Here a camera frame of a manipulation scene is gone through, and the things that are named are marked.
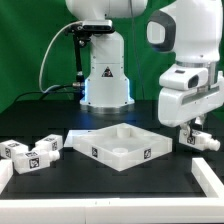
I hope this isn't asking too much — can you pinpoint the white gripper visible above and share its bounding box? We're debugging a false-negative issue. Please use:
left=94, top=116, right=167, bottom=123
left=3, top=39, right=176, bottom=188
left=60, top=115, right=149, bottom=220
left=158, top=64, right=224, bottom=137

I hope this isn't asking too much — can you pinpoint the white square table top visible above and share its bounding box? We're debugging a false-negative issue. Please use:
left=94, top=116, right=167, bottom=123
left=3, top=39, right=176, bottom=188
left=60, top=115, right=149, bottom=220
left=73, top=123, right=172, bottom=171

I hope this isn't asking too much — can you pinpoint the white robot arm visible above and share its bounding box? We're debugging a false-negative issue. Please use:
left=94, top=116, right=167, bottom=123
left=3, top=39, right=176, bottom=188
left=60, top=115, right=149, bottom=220
left=65, top=0, right=224, bottom=127

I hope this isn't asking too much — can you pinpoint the white U-shaped fence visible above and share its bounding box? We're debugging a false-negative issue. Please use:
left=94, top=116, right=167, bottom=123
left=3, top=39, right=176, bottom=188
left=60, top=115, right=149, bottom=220
left=0, top=158, right=224, bottom=224

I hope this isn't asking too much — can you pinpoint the white marker sheet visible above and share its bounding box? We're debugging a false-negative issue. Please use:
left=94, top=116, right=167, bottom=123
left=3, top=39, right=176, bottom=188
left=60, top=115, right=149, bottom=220
left=64, top=130, right=88, bottom=148

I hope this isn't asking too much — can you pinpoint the black camera on stand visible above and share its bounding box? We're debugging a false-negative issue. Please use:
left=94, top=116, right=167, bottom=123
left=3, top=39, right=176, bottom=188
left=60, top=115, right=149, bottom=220
left=64, top=20, right=115, bottom=90

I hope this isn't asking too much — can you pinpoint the black cable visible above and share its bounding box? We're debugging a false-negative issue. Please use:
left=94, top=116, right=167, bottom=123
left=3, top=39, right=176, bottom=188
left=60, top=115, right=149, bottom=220
left=13, top=84, right=83, bottom=103

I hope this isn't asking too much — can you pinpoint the grey camera cable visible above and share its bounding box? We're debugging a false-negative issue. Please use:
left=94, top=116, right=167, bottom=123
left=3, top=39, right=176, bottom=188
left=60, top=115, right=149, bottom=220
left=38, top=20, right=83, bottom=94

